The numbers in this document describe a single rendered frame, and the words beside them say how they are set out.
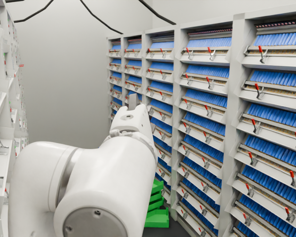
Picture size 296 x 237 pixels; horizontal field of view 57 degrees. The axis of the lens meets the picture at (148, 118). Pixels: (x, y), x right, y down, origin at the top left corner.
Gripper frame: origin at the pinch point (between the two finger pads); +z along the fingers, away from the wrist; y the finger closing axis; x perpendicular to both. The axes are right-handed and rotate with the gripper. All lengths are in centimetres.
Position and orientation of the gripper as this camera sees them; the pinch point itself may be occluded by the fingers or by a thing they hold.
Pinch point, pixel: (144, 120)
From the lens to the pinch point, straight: 54.2
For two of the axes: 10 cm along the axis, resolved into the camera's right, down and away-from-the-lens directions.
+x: 9.7, -1.4, -1.8
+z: 1.3, -3.2, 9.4
